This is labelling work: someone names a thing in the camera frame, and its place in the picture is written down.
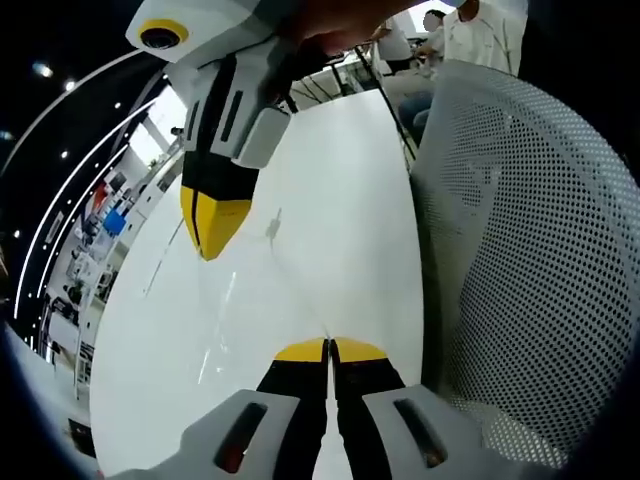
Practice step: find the person's right hand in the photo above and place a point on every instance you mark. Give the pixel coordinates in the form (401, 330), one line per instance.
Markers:
(335, 25)

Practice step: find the grey mesh chair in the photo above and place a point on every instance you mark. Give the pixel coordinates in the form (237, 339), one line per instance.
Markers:
(525, 250)

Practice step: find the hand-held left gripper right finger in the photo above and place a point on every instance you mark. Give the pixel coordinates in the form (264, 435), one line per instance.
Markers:
(390, 425)

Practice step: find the blue box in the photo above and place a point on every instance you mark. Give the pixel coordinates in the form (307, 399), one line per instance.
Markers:
(114, 221)

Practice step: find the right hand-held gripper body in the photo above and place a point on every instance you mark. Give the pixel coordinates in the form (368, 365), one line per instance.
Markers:
(215, 25)

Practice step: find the clear resealable bag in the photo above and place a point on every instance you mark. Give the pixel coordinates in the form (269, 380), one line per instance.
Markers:
(260, 290)

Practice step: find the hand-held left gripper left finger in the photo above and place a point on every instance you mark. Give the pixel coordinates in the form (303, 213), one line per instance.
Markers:
(280, 425)

